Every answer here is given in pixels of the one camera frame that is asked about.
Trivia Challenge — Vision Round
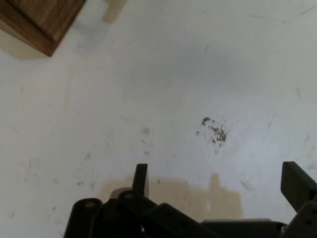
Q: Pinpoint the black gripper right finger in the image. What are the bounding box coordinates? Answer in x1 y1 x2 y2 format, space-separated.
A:
281 161 317 238

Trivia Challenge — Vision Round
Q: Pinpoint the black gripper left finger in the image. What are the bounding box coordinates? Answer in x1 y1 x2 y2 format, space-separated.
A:
63 163 216 238

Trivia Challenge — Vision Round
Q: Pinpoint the brown wooden drawer cabinet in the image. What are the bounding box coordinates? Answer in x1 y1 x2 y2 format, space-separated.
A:
0 0 87 58

